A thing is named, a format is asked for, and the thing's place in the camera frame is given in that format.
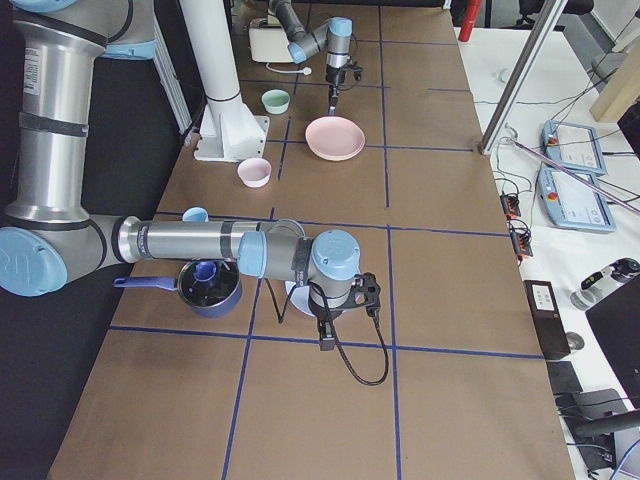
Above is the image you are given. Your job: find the light blue cup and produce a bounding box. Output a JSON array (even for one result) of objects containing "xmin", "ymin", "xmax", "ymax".
[{"xmin": 181, "ymin": 207, "xmax": 209, "ymax": 223}]

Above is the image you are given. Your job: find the clear water bottle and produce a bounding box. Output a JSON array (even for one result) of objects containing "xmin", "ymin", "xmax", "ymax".
[{"xmin": 570, "ymin": 258, "xmax": 639, "ymax": 311}]

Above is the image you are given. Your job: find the light blue plate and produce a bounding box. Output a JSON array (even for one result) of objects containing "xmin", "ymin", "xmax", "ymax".
[{"xmin": 285, "ymin": 281, "xmax": 314, "ymax": 317}]

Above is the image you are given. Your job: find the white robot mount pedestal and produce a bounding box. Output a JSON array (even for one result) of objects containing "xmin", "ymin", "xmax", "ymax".
[{"xmin": 180, "ymin": 0, "xmax": 269, "ymax": 162}]

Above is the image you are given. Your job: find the far blue teach pendant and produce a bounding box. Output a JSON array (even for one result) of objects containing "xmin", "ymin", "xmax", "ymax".
[{"xmin": 541, "ymin": 120, "xmax": 607, "ymax": 176}]

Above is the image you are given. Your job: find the aluminium frame post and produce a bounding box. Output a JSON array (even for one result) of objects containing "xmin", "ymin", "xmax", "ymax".
[{"xmin": 478, "ymin": 0, "xmax": 568, "ymax": 155}]

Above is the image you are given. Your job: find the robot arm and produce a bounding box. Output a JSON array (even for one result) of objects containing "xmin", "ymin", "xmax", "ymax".
[
  {"xmin": 268, "ymin": 0, "xmax": 355, "ymax": 116},
  {"xmin": 1, "ymin": 1, "xmax": 243, "ymax": 479}
]

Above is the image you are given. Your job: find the blue teach pendant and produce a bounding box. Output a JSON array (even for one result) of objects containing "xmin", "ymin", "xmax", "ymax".
[
  {"xmin": 541, "ymin": 120, "xmax": 607, "ymax": 176},
  {"xmin": 537, "ymin": 166, "xmax": 616, "ymax": 233}
]

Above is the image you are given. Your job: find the near blue teach pendant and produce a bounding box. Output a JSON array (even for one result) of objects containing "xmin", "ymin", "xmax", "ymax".
[{"xmin": 537, "ymin": 166, "xmax": 616, "ymax": 233}]

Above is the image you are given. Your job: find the black box with label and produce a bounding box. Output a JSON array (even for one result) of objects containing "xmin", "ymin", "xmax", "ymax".
[{"xmin": 523, "ymin": 280, "xmax": 570, "ymax": 361}]

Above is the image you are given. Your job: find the dark blue saucepan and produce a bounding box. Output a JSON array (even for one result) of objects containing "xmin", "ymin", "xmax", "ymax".
[{"xmin": 112, "ymin": 259, "xmax": 243, "ymax": 318}]

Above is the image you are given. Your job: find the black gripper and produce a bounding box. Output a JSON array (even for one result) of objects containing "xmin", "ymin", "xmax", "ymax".
[
  {"xmin": 308, "ymin": 293, "xmax": 345, "ymax": 351},
  {"xmin": 325, "ymin": 65, "xmax": 347, "ymax": 116}
]

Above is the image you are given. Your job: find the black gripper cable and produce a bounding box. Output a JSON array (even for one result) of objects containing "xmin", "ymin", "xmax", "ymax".
[{"xmin": 264, "ymin": 277, "xmax": 390, "ymax": 387}]

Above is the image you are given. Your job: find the white power plug cable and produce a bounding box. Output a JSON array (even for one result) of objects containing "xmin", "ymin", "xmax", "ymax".
[{"xmin": 264, "ymin": 61, "xmax": 314, "ymax": 77}]

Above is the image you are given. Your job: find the red cylinder bottle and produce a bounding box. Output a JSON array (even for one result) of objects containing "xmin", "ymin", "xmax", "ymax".
[{"xmin": 458, "ymin": 0, "xmax": 484, "ymax": 42}]

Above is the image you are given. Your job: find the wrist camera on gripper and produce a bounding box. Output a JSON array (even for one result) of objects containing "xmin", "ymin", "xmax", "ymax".
[
  {"xmin": 345, "ymin": 62, "xmax": 363, "ymax": 83},
  {"xmin": 350, "ymin": 272, "xmax": 381, "ymax": 318}
]

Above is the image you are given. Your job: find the pink plate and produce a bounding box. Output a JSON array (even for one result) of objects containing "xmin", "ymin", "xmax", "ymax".
[{"xmin": 305, "ymin": 116, "xmax": 366, "ymax": 161}]

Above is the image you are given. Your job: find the green bowl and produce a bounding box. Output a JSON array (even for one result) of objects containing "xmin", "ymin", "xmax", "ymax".
[{"xmin": 261, "ymin": 89, "xmax": 290, "ymax": 115}]

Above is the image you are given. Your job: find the pink bowl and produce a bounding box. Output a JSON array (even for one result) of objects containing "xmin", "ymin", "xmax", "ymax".
[{"xmin": 237, "ymin": 158, "xmax": 272, "ymax": 188}]

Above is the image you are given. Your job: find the cream toaster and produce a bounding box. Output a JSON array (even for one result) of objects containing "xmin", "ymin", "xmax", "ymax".
[{"xmin": 248, "ymin": 16, "xmax": 293, "ymax": 63}]

